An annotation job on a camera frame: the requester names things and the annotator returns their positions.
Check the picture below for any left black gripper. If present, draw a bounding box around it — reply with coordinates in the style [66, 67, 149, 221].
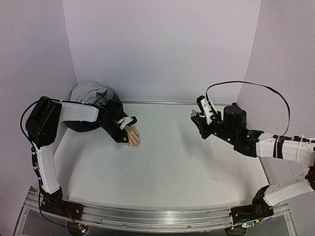
[99, 119, 129, 144]

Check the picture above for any aluminium back table rail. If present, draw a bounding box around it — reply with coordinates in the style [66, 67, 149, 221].
[122, 100, 231, 106]

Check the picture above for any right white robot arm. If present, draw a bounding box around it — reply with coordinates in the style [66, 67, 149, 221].
[190, 100, 315, 207]

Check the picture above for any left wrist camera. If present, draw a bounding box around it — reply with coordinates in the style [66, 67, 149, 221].
[117, 116, 137, 130]

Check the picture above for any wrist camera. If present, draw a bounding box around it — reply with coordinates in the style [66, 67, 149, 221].
[196, 95, 221, 125]
[117, 116, 137, 130]

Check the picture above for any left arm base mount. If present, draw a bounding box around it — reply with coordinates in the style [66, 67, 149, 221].
[39, 187, 84, 220]

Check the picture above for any aluminium front rail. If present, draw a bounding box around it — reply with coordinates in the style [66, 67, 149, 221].
[74, 204, 232, 233]

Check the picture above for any mannequin hand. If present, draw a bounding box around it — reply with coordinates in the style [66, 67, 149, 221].
[125, 126, 141, 148]

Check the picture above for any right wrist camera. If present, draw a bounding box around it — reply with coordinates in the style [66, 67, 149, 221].
[196, 95, 221, 125]

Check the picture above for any clear nail polish bottle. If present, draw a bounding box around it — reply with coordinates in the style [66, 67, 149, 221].
[190, 110, 200, 119]

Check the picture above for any black camera cable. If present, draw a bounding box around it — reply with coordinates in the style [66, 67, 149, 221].
[205, 81, 290, 137]

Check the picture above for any grey and black jacket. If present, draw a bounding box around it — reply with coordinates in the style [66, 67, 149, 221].
[64, 81, 126, 132]

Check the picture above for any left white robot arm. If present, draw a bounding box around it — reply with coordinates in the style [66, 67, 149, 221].
[20, 96, 137, 195]

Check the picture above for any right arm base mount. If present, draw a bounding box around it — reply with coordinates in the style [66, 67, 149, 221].
[229, 185, 274, 225]

